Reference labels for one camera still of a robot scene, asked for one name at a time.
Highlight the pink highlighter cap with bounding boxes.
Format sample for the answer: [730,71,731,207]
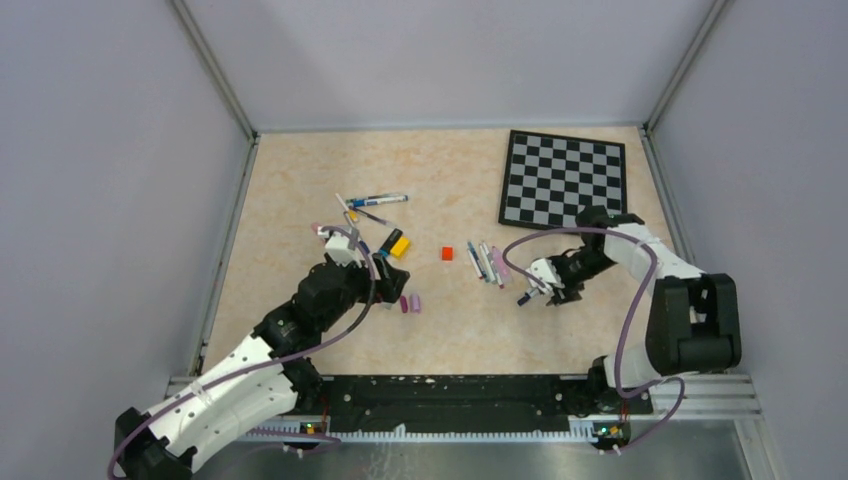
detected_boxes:
[410,294,422,314]

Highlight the pink highlighter pen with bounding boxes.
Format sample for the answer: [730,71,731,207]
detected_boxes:
[490,246,512,285]

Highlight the blue teal pen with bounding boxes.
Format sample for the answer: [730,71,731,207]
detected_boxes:
[466,241,489,282]

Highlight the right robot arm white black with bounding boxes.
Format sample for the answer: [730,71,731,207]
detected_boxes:
[531,206,742,412]

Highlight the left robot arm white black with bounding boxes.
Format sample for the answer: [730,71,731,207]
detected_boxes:
[107,254,411,479]

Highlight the thin purple pen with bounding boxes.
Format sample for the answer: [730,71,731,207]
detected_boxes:
[355,209,394,227]

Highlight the blue clear pen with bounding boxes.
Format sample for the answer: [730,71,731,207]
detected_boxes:
[345,194,409,208]

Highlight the yellow block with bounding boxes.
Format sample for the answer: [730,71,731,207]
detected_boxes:
[389,237,411,259]

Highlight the black white checkerboard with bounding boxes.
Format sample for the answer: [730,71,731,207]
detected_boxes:
[498,130,628,230]

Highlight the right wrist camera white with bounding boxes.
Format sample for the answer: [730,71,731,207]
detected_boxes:
[527,258,564,296]

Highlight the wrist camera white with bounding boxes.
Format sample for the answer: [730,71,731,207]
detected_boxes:
[316,225,365,267]
[527,258,564,296]

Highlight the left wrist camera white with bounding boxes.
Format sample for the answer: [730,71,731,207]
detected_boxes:
[316,225,365,267]

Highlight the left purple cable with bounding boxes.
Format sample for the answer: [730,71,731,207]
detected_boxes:
[107,225,378,480]

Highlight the purple cable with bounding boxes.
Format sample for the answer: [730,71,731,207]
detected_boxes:
[107,225,378,480]
[502,227,686,455]

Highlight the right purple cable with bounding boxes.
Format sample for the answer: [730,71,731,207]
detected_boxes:
[502,227,686,455]

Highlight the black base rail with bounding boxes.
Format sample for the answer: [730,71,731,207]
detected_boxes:
[291,374,653,434]

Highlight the white cable duct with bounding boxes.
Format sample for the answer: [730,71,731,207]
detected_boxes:
[239,420,599,443]

